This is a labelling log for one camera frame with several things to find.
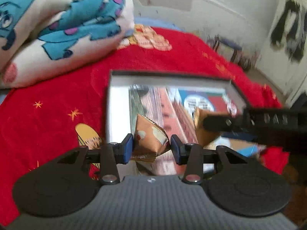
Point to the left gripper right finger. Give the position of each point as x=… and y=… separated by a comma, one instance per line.
x=190, y=155

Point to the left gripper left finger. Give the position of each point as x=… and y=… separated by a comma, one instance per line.
x=111, y=154

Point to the brown snack packet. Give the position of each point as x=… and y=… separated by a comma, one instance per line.
x=206, y=122
x=150, y=140

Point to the white door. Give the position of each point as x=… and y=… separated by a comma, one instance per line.
x=283, y=56

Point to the colourful history textbook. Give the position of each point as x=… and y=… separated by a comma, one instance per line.
x=173, y=108

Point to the red plush blanket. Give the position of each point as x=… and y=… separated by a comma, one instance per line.
x=38, y=122

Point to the black shallow cardboard box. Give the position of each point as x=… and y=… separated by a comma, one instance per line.
x=118, y=103

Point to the blue round stool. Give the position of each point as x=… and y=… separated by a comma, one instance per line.
x=230, y=51

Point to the dark clothes on door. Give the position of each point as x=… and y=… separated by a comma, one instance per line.
x=290, y=31

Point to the white blue monster quilt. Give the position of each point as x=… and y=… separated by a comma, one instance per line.
x=41, y=39

